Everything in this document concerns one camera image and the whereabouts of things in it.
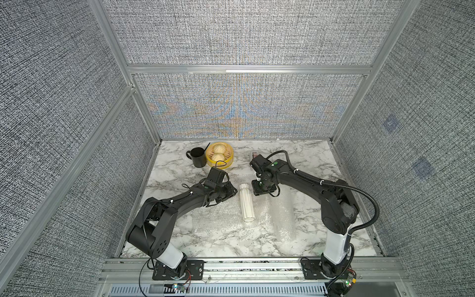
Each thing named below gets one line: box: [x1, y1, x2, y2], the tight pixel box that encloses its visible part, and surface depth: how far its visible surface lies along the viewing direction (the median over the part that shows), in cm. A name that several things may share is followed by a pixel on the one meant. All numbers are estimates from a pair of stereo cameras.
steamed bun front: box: [212, 152, 226, 161], surface depth 105 cm
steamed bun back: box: [213, 144, 226, 154], surface depth 110 cm
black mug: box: [185, 147, 207, 168], surface depth 105 cm
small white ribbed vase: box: [239, 183, 256, 223], surface depth 87 cm
